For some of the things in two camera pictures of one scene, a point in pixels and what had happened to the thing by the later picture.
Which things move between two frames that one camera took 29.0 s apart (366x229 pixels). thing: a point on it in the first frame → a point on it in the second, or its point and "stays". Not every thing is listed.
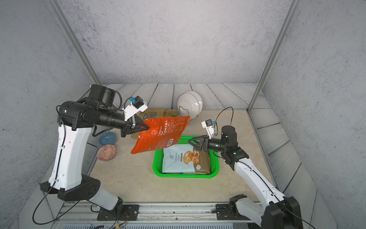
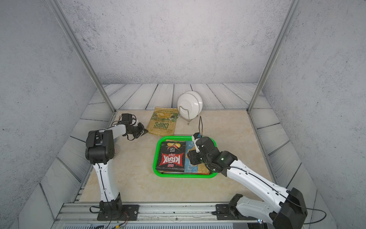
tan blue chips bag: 146,113 → 198,169
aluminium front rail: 77,215 stays
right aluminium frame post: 293,9 stays
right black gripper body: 209,144 → 197,158
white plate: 189,103 stays
